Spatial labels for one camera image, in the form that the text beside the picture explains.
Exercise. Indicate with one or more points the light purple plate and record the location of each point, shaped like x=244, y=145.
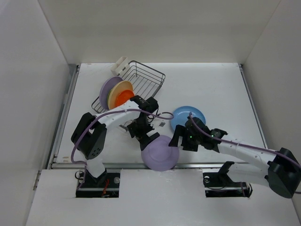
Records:
x=159, y=156

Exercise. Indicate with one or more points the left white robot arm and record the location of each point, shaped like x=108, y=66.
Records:
x=91, y=131

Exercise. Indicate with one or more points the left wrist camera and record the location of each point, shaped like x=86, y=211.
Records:
x=158, y=123

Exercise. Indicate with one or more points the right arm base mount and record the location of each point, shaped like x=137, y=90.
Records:
x=221, y=186

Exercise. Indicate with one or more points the green plate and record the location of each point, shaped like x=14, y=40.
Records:
x=108, y=97

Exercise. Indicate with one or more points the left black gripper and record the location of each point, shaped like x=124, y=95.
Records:
x=133, y=132

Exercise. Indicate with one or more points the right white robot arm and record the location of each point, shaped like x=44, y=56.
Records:
x=277, y=170

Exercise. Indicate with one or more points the yellow plate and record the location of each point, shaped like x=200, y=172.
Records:
x=121, y=86

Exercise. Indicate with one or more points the orange plate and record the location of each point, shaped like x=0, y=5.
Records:
x=123, y=97

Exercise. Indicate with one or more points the blue plate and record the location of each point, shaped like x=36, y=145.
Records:
x=181, y=114

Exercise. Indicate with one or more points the grey wire dish rack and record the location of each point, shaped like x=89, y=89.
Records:
x=146, y=80

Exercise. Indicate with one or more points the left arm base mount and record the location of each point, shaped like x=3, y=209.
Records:
x=89, y=187

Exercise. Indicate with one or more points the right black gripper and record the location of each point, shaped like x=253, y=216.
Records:
x=182, y=131

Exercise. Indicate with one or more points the rear purple plate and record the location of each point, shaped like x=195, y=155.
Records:
x=106, y=88

